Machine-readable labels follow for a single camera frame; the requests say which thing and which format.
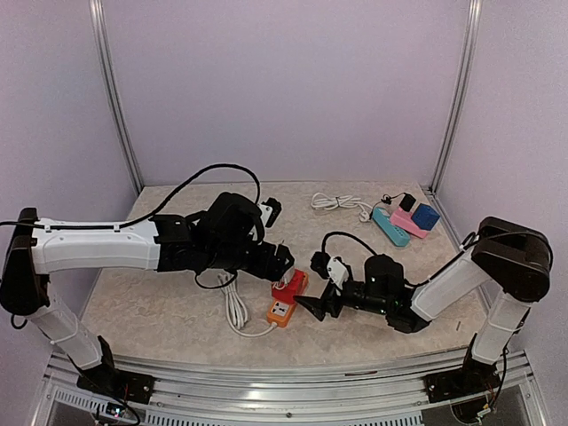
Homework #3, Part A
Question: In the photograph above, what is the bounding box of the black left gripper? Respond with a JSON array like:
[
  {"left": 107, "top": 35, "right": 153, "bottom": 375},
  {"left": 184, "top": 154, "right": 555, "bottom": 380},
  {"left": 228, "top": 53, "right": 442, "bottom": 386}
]
[{"left": 205, "top": 239, "right": 295, "bottom": 282}]

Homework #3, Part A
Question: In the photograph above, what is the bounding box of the white usb charger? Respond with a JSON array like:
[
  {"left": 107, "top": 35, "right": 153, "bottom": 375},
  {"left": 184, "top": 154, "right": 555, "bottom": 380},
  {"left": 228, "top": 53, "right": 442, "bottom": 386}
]
[{"left": 281, "top": 269, "right": 296, "bottom": 285}]

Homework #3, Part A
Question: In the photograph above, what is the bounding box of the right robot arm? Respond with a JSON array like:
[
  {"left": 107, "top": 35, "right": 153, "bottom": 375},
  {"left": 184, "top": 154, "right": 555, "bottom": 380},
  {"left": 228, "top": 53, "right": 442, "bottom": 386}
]
[{"left": 295, "top": 217, "right": 554, "bottom": 394}]

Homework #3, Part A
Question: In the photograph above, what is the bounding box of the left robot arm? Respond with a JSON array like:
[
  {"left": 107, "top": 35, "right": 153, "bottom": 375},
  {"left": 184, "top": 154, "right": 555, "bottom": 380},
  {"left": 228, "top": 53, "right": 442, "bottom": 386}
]
[{"left": 1, "top": 192, "right": 295, "bottom": 395}]

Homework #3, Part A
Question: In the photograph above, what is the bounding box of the black plug adapter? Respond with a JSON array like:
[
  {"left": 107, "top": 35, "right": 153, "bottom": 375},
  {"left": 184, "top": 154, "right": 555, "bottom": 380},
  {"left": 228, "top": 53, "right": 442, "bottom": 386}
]
[{"left": 398, "top": 193, "right": 416, "bottom": 212}]

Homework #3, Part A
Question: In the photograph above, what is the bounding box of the red cube adapter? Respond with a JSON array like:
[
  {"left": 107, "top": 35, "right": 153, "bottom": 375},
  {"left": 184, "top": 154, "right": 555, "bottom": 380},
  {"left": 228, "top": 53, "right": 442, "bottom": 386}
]
[{"left": 272, "top": 270, "right": 309, "bottom": 304}]

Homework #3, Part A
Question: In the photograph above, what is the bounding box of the orange power strip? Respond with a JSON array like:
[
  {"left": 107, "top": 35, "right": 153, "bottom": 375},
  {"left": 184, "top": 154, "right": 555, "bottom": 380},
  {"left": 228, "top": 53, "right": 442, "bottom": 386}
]
[{"left": 266, "top": 299, "right": 296, "bottom": 328}]

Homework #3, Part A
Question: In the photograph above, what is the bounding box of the teal power strip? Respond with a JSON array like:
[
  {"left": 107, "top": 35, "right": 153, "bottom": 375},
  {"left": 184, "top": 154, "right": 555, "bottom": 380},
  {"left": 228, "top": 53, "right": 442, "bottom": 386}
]
[{"left": 371, "top": 207, "right": 410, "bottom": 248}]

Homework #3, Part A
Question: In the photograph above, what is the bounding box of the pink power strip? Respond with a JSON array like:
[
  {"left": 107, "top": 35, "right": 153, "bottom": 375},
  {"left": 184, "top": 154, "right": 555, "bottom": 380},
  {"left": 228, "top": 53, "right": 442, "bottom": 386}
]
[{"left": 390, "top": 208, "right": 430, "bottom": 239}]

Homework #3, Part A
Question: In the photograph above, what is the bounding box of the blue cube adapter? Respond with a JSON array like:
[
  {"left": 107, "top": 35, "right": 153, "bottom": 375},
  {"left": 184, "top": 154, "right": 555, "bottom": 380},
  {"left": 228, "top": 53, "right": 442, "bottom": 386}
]
[{"left": 411, "top": 203, "right": 440, "bottom": 232}]

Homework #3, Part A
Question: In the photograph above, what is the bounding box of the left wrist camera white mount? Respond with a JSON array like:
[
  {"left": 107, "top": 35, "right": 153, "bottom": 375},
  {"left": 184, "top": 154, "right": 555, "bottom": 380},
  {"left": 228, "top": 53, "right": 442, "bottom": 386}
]
[{"left": 258, "top": 197, "right": 282, "bottom": 228}]

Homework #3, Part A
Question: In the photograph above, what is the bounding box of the white power strip cord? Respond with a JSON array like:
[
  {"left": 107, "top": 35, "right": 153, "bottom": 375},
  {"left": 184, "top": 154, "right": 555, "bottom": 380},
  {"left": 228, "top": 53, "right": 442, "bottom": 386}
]
[{"left": 216, "top": 270, "right": 280, "bottom": 339}]

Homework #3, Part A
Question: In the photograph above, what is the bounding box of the white coiled cord at back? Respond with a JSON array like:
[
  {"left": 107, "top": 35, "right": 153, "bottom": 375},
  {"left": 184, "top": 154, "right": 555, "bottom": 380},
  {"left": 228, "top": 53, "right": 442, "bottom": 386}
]
[{"left": 310, "top": 192, "right": 378, "bottom": 223}]

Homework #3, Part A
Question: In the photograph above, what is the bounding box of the aluminium front rail frame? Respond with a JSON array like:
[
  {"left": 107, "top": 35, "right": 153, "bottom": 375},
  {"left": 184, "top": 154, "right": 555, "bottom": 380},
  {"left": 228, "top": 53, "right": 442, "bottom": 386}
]
[{"left": 25, "top": 349, "right": 553, "bottom": 425}]

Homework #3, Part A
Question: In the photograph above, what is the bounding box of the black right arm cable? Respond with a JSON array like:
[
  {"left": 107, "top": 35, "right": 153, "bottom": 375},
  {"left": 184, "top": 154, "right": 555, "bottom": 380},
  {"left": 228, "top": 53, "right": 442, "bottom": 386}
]
[{"left": 320, "top": 231, "right": 480, "bottom": 285}]

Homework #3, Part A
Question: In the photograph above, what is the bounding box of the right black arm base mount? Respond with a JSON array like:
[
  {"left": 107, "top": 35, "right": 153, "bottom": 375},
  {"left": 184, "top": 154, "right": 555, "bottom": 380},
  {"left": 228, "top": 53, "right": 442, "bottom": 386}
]
[{"left": 423, "top": 344, "right": 501, "bottom": 403}]

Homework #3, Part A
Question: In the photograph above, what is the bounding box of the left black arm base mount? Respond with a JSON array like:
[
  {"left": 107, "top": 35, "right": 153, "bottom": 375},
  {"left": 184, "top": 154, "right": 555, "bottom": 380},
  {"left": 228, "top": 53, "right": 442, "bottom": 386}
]
[{"left": 77, "top": 335, "right": 155, "bottom": 405}]

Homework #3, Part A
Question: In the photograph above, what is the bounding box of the left aluminium corner post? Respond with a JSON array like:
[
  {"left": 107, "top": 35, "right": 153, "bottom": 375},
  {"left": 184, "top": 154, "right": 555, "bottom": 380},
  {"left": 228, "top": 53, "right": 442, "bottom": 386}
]
[{"left": 88, "top": 0, "right": 145, "bottom": 195}]

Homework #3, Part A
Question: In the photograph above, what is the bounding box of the aluminium corner post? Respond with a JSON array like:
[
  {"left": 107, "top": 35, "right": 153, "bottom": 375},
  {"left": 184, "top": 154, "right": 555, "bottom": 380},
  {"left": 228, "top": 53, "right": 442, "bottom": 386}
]
[
  {"left": 88, "top": 0, "right": 145, "bottom": 195},
  {"left": 428, "top": 0, "right": 483, "bottom": 197}
]

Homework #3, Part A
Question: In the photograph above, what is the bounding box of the right aluminium corner post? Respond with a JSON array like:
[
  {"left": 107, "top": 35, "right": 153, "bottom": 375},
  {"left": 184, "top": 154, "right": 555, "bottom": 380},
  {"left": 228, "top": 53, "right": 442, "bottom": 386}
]
[{"left": 428, "top": 0, "right": 483, "bottom": 197}]

